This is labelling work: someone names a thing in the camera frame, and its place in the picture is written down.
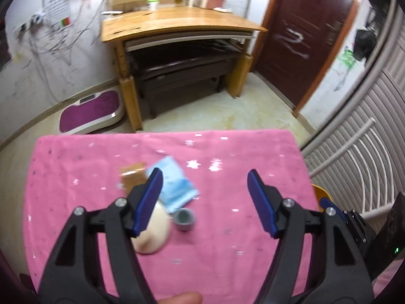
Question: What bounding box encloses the black hanging bag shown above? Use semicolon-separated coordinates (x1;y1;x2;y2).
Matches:
353;28;377;61

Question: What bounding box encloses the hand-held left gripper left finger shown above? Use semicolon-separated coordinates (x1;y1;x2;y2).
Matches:
38;167;164;304

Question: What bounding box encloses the grey cylindrical cap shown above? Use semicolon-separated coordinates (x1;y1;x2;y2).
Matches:
172;208;196;232

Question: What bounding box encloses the dark bench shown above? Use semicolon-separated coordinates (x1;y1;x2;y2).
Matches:
127;43;241;118

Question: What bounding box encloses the person's left hand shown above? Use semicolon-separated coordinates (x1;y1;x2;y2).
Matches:
156;293;203;304

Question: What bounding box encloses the beige bowl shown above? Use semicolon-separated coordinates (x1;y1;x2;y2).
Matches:
131;201;171;255

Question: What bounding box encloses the yellow round container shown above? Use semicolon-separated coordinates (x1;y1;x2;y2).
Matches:
311;183;331;211

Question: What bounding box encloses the pink storage box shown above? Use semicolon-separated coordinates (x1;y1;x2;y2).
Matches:
193;0;226;9

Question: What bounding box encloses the light blue packet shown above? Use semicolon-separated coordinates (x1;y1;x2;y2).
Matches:
147;156;200;214

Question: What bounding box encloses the metal door handle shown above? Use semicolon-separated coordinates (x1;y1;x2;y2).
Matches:
324;22;342;46

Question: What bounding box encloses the white metal rack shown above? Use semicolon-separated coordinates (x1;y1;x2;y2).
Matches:
300;117;405;219

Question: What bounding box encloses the brown snack packet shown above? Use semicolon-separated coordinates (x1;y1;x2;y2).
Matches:
118;163;148;194

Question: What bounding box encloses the dark brown door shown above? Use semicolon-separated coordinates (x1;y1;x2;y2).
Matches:
255;0;369;116

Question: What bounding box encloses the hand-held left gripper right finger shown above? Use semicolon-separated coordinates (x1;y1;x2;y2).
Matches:
247;169;375;304

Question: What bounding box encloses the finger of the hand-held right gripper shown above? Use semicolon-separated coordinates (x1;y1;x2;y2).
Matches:
319;198;347;221

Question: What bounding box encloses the pink starred tablecloth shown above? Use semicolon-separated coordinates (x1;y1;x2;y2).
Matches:
27;129;320;304

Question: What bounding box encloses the purple vibration plate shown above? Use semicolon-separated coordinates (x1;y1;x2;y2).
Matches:
59;89;122;135

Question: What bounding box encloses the wooden desk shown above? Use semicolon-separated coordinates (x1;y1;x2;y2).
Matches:
100;0;269;132

